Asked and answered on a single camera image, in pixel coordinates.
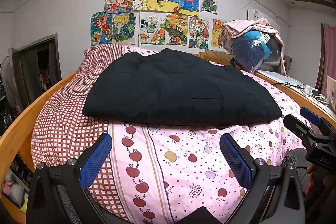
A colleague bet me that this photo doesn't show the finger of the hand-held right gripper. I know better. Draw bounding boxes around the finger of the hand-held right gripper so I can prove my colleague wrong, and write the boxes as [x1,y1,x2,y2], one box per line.
[300,107,322,127]
[283,114,315,147]

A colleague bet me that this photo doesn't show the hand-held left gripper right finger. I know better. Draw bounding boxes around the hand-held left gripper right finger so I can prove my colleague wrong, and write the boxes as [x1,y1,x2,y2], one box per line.
[219,133,306,224]

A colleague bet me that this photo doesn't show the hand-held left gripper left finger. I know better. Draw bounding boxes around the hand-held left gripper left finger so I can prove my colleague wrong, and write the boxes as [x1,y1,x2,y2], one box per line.
[26,133,113,224]

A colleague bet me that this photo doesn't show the black padded jacket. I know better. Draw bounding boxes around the black padded jacket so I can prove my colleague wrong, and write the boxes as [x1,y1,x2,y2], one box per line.
[82,48,282,130]

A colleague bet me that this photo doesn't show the clear bag of clothes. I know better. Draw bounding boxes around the clear bag of clothes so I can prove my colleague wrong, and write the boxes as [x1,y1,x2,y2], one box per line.
[222,30,282,73]

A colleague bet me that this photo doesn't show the person's right hand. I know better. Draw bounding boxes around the person's right hand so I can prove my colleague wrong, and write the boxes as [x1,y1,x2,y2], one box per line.
[304,164,317,194]

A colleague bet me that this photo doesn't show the white power strip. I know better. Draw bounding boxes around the white power strip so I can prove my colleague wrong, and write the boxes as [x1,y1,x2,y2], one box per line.
[303,85,328,102]

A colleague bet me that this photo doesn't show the person's grey jeans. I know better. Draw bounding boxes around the person's grey jeans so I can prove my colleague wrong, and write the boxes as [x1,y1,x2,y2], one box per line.
[282,148,313,188]

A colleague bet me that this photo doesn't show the pale flat panel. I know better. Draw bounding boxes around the pale flat panel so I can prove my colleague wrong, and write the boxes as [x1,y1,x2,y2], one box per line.
[256,70,307,88]

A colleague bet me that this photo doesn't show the pink and red checked duvet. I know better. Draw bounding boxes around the pink and red checked duvet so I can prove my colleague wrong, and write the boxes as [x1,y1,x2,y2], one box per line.
[31,44,313,224]

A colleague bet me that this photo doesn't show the pink curtain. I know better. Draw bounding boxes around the pink curtain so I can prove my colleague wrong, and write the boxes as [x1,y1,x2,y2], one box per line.
[316,22,336,90]

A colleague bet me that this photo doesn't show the bundle of bedding in bag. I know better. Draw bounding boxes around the bundle of bedding in bag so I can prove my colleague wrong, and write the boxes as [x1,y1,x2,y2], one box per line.
[223,17,288,75]

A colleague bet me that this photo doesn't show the dark open cabinet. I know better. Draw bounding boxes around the dark open cabinet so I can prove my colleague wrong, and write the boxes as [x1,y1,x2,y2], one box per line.
[9,34,62,104]

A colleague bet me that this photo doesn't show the white standing fan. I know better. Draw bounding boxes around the white standing fan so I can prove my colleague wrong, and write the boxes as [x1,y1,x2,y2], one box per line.
[0,56,16,98]

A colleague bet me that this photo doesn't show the wooden bed frame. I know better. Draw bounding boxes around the wooden bed frame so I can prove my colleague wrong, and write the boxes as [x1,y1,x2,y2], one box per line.
[0,52,336,224]

